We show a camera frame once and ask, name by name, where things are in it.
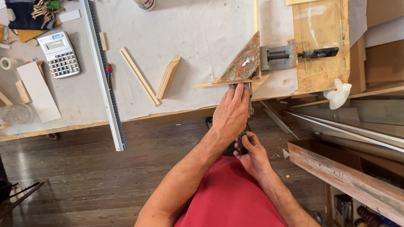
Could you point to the person's left hand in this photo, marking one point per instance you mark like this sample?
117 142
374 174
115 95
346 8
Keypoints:
230 113

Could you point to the person's right hand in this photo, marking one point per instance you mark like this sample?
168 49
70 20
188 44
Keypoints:
255 159

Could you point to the person's left fingers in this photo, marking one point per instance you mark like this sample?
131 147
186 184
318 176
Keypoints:
239 91

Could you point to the wood wedge offcut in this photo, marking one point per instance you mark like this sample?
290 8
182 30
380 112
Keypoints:
260 82

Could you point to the paint-stained triangular clamp plate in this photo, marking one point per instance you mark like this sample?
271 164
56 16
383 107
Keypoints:
243 61

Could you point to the person's black shoe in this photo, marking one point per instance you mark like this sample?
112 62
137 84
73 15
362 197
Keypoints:
209 122

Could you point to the grey metal strip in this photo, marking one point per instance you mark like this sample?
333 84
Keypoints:
277 118

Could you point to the large white paper sheet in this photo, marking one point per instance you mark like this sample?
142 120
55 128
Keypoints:
195 37

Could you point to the thick mitred wood bar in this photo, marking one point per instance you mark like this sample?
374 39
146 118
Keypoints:
168 77

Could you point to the long mitred wood strip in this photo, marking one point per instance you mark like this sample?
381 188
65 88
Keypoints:
139 75

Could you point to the person's red shirt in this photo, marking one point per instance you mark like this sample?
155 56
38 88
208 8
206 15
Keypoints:
230 195

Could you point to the worn plywood board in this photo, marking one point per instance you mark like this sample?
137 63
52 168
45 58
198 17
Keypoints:
325 28

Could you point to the round tin can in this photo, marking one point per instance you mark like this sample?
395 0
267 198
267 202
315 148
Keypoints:
144 3

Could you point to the weathered wooden beam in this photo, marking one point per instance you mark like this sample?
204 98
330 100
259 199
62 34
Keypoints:
344 181

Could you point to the long aluminium ruler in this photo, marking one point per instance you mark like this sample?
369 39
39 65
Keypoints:
101 69

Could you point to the small light wood block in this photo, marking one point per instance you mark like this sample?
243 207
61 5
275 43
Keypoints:
103 41

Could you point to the stack of cardboard sheets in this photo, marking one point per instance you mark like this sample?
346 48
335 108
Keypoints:
383 47

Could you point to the low shelf with tools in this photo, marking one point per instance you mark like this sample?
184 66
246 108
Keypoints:
356 211

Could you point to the grey desk calculator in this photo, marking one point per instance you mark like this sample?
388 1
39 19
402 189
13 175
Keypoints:
59 54

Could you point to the small white card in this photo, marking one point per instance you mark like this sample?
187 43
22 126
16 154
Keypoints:
69 16

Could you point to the white rectangular board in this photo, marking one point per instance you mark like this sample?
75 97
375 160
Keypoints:
39 93

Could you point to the bunch of keys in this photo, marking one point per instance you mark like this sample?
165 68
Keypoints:
44 11

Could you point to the short wood offcut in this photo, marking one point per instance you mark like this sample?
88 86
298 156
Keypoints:
23 91

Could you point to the flat brown wood piece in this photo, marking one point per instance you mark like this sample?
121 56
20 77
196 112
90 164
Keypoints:
28 34

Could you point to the clear glass jar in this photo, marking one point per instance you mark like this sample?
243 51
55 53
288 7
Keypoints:
15 113

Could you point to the dark blue cloth pouch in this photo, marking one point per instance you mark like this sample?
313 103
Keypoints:
20 15

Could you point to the white tape roll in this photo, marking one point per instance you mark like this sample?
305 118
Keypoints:
8 63

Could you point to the dark wooden sticks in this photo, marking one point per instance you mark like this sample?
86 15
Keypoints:
19 197

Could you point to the thin light wood frame strip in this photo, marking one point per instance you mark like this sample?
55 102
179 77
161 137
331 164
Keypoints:
210 84
256 19

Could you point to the stack of long frame mouldings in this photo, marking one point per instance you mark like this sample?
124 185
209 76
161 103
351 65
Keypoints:
356 126

